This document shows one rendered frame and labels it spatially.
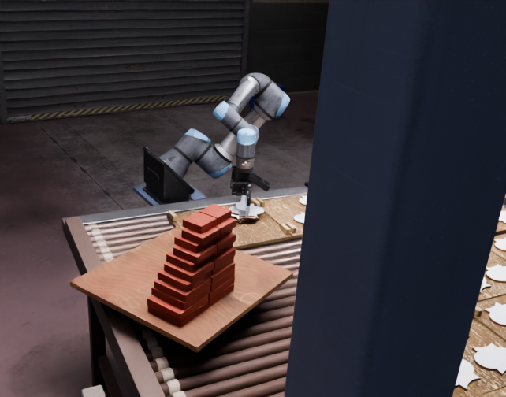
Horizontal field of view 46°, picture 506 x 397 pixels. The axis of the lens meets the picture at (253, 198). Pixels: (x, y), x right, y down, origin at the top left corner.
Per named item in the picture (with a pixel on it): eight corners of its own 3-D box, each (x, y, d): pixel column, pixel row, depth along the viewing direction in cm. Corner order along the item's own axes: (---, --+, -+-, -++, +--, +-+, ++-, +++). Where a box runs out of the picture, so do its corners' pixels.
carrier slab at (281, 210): (253, 205, 270) (253, 202, 269) (328, 193, 288) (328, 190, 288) (292, 239, 242) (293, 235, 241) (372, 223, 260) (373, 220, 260)
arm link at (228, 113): (256, 59, 277) (222, 102, 238) (273, 75, 279) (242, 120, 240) (241, 75, 284) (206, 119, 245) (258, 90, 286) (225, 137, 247)
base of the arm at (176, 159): (154, 155, 286) (167, 139, 287) (173, 173, 295) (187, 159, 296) (165, 164, 274) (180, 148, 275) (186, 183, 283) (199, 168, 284)
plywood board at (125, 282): (69, 286, 181) (69, 281, 181) (177, 230, 220) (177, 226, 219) (196, 353, 157) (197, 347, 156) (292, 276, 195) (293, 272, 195)
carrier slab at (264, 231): (166, 218, 251) (166, 214, 251) (252, 205, 269) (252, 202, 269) (198, 257, 223) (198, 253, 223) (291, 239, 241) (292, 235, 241)
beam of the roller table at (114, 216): (62, 230, 249) (61, 217, 246) (440, 177, 337) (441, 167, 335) (66, 239, 242) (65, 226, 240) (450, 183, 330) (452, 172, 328)
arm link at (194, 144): (173, 146, 290) (191, 125, 291) (193, 164, 292) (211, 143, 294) (175, 145, 278) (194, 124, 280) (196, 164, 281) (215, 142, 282)
